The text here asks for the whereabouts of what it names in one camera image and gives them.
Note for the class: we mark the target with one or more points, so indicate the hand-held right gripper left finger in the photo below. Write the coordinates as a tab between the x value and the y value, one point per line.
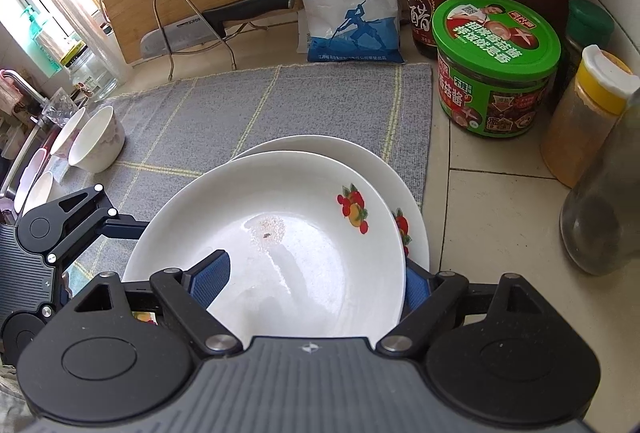
212	280

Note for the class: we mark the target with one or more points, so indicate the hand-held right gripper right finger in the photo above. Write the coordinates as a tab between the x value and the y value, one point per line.
417	288

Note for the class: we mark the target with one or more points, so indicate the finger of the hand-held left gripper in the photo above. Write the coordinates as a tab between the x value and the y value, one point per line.
64	293
125	228

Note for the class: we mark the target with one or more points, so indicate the stained white fruit-print plate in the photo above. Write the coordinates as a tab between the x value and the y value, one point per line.
280	273

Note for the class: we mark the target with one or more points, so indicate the white bowl pink floral print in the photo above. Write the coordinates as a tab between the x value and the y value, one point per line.
40	190
65	133

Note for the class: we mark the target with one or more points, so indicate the plain white bowl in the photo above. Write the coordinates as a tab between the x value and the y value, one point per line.
95	143

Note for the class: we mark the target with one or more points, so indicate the clear glass mug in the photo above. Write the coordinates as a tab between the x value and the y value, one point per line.
57	108

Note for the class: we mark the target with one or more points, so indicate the glass jar yellow-green lid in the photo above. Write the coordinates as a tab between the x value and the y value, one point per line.
92	73

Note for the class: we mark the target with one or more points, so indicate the grey checked cloth mat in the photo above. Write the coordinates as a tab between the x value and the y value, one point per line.
250	113

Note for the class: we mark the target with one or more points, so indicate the metal faucet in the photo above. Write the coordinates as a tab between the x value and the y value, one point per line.
20	80

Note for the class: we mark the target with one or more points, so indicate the clear glass bottle red cap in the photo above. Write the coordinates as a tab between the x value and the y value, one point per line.
605	213

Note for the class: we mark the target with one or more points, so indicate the green dish soap bottle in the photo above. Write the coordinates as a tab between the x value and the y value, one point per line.
35	33

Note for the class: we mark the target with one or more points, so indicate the yellow-capped spice jar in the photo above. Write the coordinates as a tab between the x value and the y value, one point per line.
580	128

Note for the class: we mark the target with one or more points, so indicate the green-lidded sauce jar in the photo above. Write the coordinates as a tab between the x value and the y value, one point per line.
495	73

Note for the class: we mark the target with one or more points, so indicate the white and blue salt bag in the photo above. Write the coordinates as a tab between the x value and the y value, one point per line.
350	13

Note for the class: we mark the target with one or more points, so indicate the green-capped spice jar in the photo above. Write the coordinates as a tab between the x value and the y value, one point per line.
590	28

